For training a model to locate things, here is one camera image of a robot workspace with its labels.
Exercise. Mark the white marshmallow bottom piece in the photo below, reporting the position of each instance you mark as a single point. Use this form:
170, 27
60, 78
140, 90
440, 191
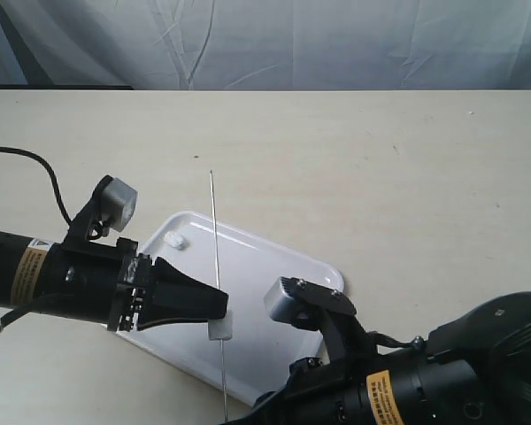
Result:
221, 329

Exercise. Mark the white plastic tray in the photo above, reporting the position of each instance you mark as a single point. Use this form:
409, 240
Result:
260, 352

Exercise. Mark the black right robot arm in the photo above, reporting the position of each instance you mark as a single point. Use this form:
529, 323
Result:
473, 370

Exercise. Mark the white backdrop cloth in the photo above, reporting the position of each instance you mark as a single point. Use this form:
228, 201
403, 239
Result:
266, 45

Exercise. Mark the white marshmallow top piece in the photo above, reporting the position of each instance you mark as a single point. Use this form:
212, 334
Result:
176, 240

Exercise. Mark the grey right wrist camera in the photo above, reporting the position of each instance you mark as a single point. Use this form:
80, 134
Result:
292, 303

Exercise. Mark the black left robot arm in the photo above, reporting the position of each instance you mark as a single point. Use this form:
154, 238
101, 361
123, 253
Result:
21, 276

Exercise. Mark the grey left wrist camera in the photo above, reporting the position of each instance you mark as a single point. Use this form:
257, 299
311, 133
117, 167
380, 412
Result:
111, 206

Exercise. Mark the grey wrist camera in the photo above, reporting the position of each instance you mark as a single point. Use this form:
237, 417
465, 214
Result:
111, 206
292, 303

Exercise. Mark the white marshmallow piece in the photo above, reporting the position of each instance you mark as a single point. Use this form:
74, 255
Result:
176, 240
221, 329

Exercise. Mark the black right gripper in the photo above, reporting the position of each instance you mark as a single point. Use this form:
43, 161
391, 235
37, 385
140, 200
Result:
318, 393

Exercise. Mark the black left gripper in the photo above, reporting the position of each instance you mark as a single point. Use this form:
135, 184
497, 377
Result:
111, 284

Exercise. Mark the thin metal skewer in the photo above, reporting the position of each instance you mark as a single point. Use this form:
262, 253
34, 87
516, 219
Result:
218, 285

